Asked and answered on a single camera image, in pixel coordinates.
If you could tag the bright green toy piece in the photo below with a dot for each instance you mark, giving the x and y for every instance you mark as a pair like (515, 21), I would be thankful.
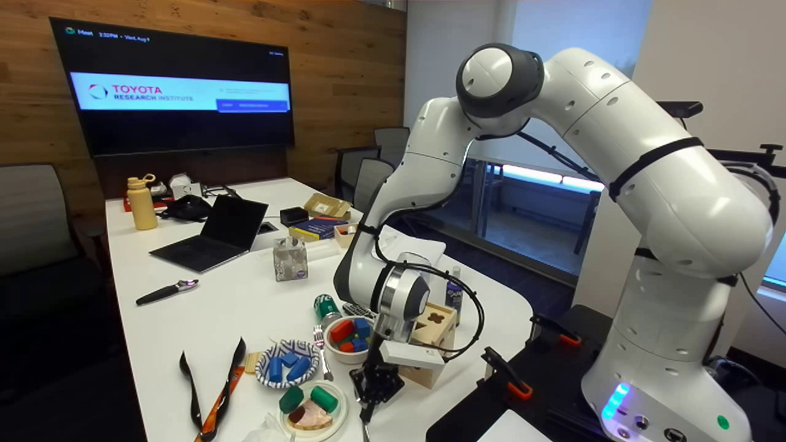
(325, 399)

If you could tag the orange black clamp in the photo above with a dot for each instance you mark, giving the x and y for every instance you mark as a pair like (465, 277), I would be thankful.
(506, 373)
(556, 331)

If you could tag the white board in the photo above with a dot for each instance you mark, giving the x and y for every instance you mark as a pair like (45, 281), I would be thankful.
(515, 430)

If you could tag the dark green toy piece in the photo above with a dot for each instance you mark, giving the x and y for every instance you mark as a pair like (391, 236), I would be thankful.
(291, 399)

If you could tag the black cloth bag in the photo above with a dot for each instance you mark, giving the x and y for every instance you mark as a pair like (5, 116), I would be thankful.
(187, 207)

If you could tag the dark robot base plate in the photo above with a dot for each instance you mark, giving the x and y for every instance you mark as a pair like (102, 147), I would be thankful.
(566, 384)

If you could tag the small metal spoon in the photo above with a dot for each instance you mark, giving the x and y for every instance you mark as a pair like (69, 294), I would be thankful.
(323, 357)

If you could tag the small clear bottle blue label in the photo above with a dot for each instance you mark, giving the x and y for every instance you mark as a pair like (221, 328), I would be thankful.
(452, 294)

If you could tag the white small item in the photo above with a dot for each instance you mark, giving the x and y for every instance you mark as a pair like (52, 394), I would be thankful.
(183, 188)

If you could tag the small black box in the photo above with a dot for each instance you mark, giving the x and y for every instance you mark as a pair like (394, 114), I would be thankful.
(294, 216)

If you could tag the brown toy food piece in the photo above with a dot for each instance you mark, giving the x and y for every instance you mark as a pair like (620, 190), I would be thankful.
(308, 419)

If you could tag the black camera on stand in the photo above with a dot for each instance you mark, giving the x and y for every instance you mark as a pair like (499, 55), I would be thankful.
(683, 108)

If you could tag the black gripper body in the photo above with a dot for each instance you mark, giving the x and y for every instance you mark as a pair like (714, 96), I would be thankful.
(379, 372)

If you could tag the tan cardboard box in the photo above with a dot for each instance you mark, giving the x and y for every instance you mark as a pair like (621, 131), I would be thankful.
(327, 207)

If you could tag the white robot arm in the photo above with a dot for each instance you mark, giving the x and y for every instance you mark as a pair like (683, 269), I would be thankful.
(688, 212)

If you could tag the green can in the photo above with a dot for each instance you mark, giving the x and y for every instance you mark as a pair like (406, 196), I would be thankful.
(327, 308)

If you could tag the grey office chair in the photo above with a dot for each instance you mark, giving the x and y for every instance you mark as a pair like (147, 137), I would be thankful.
(391, 143)
(354, 172)
(33, 216)

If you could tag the black laptop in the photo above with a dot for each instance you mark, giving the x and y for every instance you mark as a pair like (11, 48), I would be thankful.
(216, 234)

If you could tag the yellow water bottle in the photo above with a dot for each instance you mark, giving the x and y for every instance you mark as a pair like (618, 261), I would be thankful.
(144, 207)

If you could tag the blue toy block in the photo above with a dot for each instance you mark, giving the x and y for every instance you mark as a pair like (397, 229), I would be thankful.
(365, 330)

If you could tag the black marker pen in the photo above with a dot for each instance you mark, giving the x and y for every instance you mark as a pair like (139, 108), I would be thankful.
(162, 292)

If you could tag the large wall television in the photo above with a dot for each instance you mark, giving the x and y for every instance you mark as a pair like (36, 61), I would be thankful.
(172, 86)

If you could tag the red toy block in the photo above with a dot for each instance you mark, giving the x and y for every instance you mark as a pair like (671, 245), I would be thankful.
(345, 335)

